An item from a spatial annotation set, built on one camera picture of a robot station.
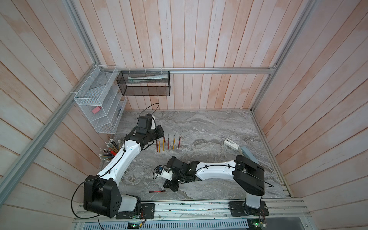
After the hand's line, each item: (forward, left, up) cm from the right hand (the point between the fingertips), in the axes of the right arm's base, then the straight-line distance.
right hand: (164, 185), depth 79 cm
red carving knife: (+31, -7, -3) cm, 32 cm away
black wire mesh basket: (+68, +20, +21) cm, 74 cm away
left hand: (+26, +1, +15) cm, 30 cm away
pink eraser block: (+34, +41, +26) cm, 59 cm away
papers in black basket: (+56, +22, +32) cm, 68 cm away
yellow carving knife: (+27, +7, -3) cm, 28 cm away
